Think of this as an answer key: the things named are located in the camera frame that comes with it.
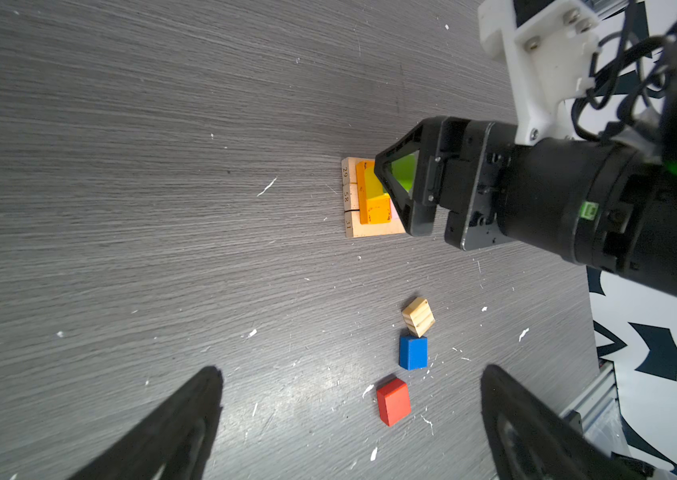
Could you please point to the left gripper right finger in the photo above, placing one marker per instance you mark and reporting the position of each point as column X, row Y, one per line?
column 529, row 441

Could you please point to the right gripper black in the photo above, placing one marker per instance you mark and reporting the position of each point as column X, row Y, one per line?
column 453, row 163

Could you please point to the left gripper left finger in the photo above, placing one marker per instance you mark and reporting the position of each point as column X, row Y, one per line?
column 173, row 442

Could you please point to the green wood block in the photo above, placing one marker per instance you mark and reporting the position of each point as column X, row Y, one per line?
column 404, row 171

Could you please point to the yellow wood block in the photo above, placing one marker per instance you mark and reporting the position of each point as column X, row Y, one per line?
column 373, row 188

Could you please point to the natural wood block front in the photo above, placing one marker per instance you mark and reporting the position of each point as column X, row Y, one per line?
column 355, row 229

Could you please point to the natural wood block long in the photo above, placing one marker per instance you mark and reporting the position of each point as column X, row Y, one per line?
column 355, row 170

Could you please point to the small natural wood cube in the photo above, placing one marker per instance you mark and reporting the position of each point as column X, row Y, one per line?
column 419, row 317

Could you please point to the blue wood cube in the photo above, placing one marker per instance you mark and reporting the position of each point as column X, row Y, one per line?
column 414, row 352

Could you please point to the red wood cube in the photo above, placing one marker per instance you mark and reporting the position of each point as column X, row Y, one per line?
column 394, row 401

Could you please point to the pink wood block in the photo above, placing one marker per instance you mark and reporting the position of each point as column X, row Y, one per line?
column 394, row 211

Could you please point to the orange wood block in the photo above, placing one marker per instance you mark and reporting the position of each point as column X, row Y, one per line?
column 376, row 210

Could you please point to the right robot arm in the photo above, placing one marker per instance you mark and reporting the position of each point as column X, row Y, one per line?
column 588, row 172

